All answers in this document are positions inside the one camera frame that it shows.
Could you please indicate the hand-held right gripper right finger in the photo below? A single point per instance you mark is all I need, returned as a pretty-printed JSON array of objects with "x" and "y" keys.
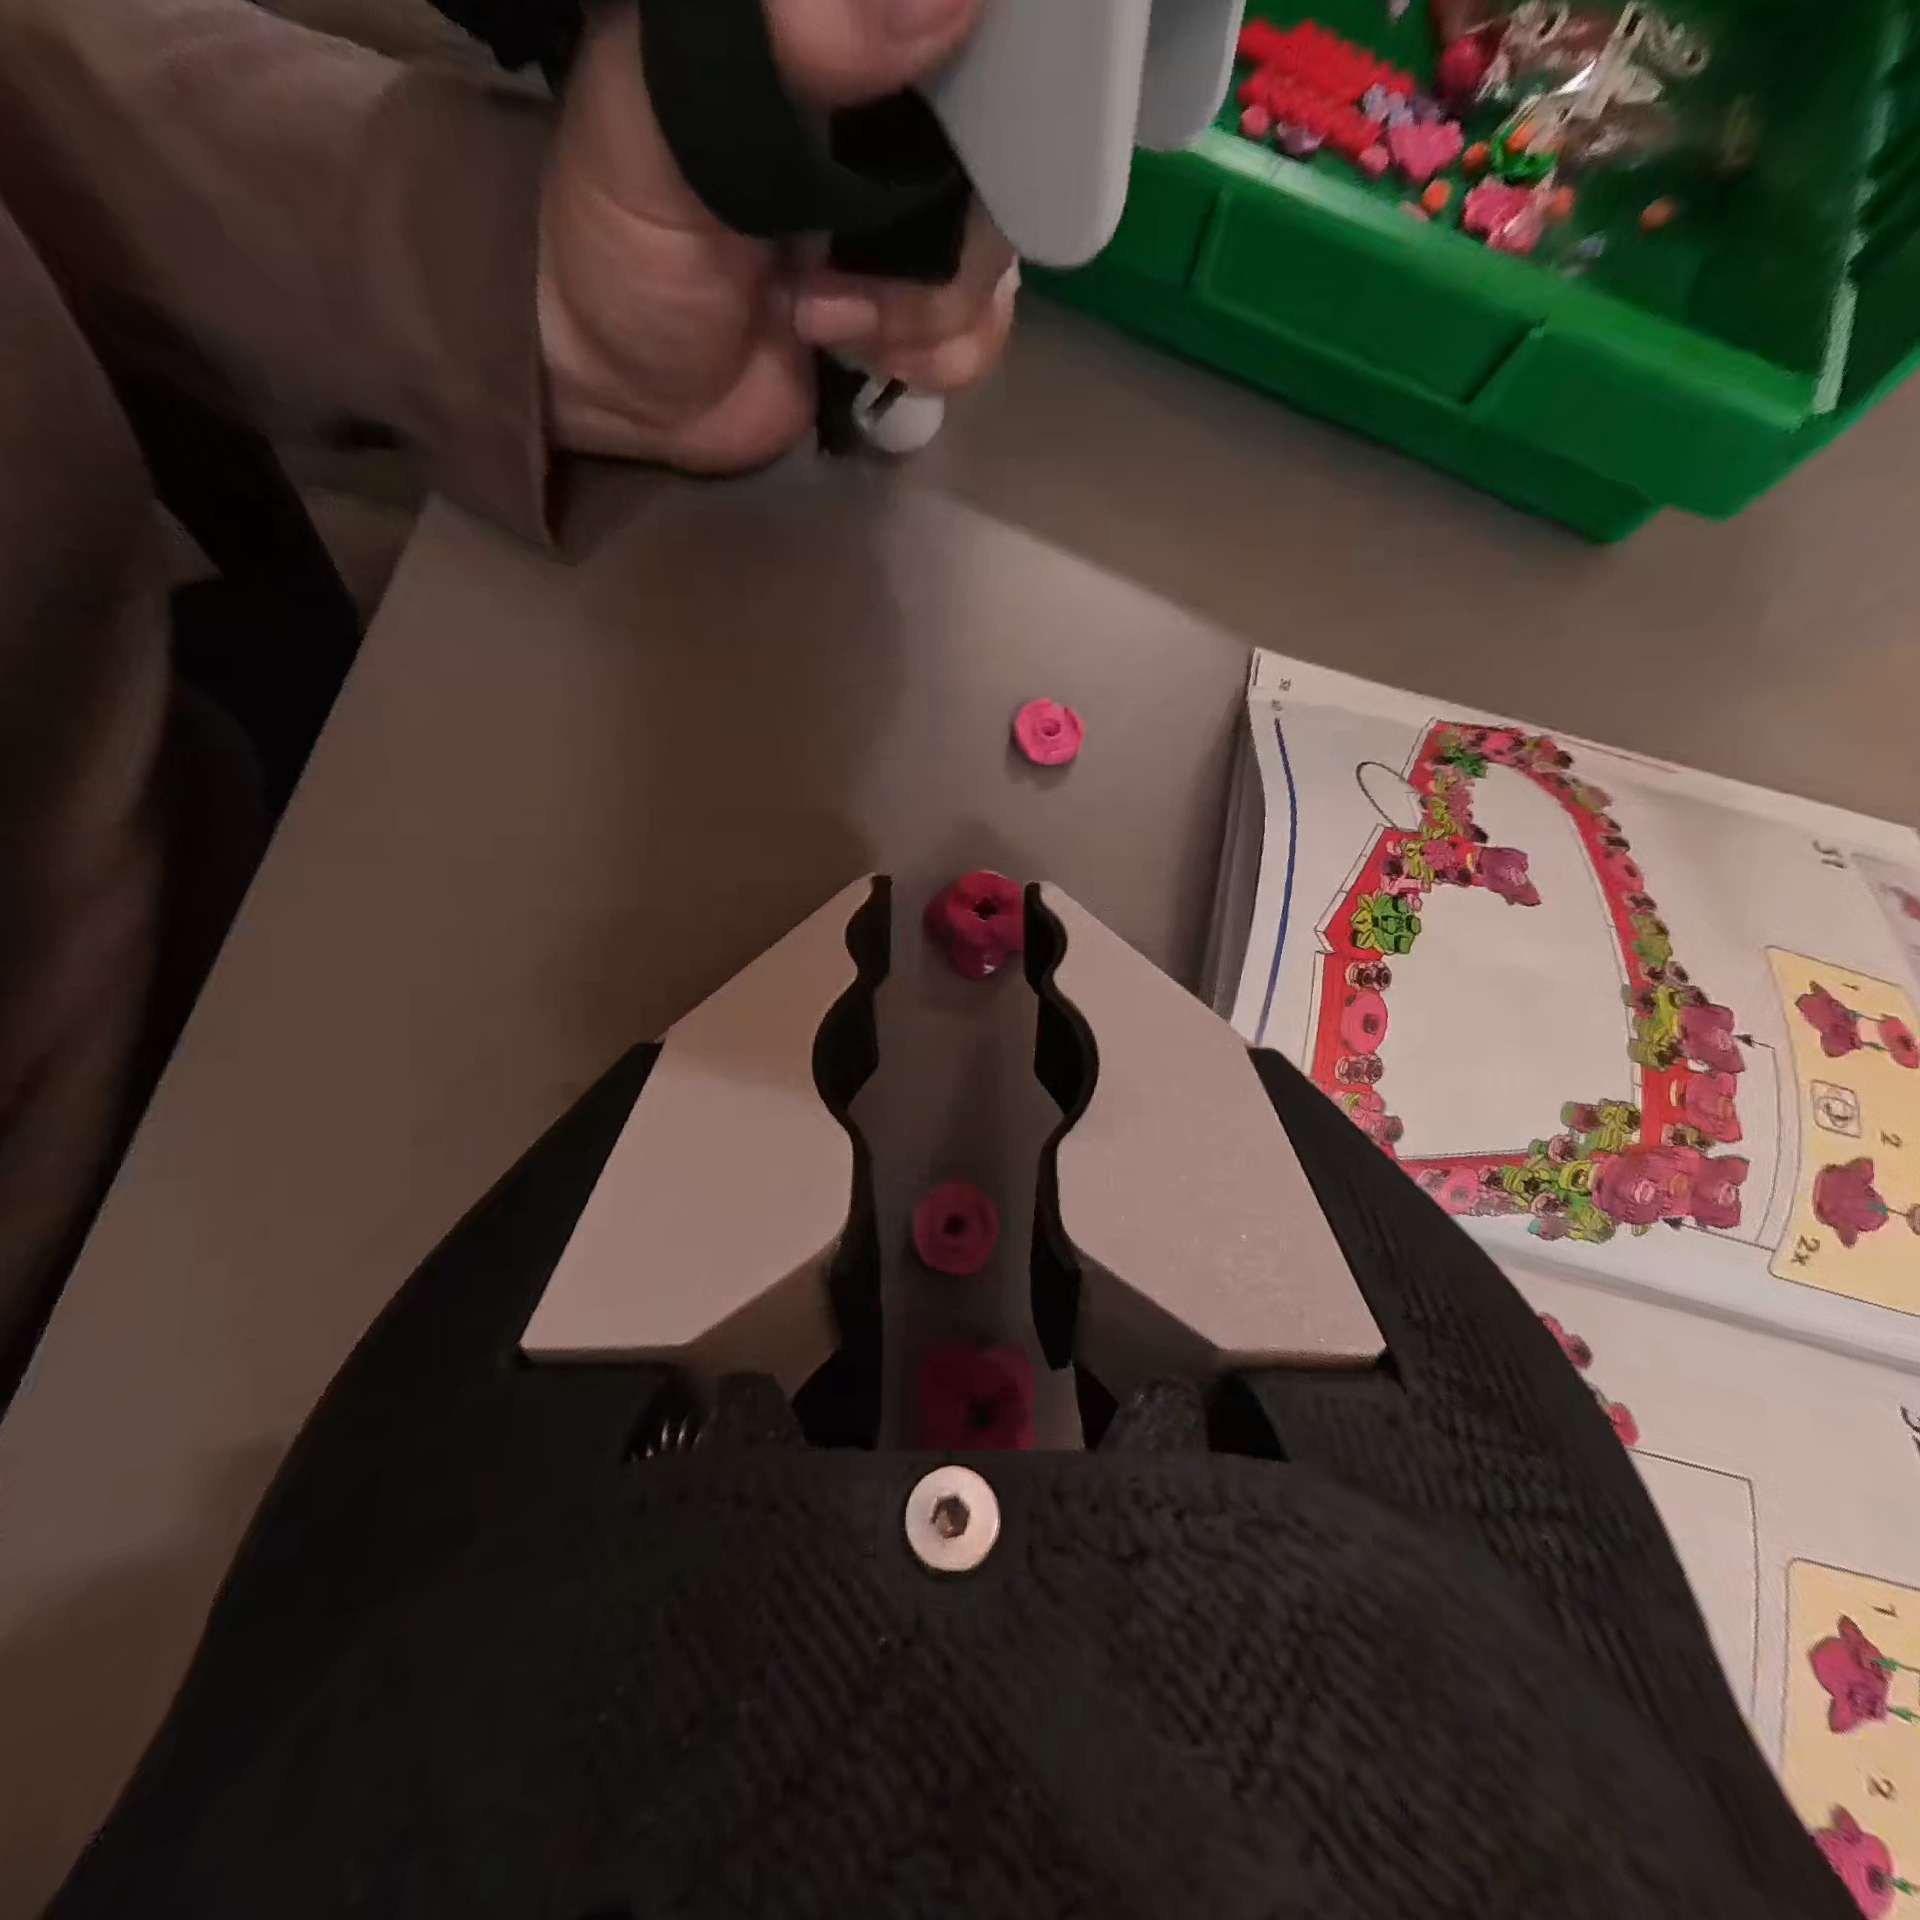
[{"x": 1185, "y": 1203}]

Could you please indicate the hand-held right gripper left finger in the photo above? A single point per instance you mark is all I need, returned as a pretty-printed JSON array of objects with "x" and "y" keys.
[{"x": 704, "y": 1186}]

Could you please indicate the dark red lego flower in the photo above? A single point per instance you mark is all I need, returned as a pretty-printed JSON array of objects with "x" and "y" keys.
[
  {"x": 976, "y": 920},
  {"x": 976, "y": 1395}
]

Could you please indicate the person's left forearm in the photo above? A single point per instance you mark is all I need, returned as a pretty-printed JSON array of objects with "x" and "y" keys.
[{"x": 300, "y": 224}]

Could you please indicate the dark magenta round lego plate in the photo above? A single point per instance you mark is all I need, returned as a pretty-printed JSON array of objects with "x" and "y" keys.
[{"x": 953, "y": 1227}]

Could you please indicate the pile of loose lego pieces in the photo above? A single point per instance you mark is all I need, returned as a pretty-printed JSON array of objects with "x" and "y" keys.
[{"x": 1351, "y": 112}]

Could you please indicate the open lego instruction booklet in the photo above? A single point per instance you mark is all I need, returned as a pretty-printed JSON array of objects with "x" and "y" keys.
[{"x": 1513, "y": 929}]

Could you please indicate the pink round lego plate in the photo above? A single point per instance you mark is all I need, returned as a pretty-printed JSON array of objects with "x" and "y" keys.
[{"x": 1044, "y": 734}]

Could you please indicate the person's left hand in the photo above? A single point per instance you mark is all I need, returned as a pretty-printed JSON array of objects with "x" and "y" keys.
[{"x": 659, "y": 344}]

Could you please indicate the clear plastic bag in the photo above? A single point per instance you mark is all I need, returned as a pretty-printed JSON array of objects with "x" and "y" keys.
[{"x": 1607, "y": 76}]

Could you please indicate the person's brown coat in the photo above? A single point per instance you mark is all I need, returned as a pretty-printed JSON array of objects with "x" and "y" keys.
[{"x": 73, "y": 824}]

